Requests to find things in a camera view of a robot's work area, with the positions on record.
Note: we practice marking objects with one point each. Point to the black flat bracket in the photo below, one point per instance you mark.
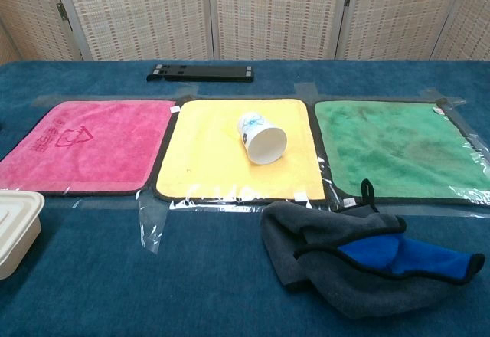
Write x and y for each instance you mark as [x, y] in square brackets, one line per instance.
[206, 73]

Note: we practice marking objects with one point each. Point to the white paper cup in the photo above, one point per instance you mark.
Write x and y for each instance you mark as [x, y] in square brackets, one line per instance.
[264, 143]

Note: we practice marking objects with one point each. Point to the pink towel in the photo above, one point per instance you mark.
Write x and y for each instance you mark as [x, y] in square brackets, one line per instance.
[84, 149]

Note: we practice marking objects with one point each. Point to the beige lunch box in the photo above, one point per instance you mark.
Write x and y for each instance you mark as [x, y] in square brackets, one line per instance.
[15, 226]

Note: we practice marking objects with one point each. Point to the yellow towel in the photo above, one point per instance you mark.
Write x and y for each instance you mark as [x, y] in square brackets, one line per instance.
[214, 157]

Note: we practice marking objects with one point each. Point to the grey and blue cloth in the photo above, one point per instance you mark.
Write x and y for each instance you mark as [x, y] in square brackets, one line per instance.
[363, 272]

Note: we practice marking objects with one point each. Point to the green towel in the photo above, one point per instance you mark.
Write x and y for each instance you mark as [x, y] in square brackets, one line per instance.
[390, 149]

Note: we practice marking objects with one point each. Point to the folding woven screen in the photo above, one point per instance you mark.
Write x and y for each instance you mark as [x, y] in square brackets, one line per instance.
[245, 11]

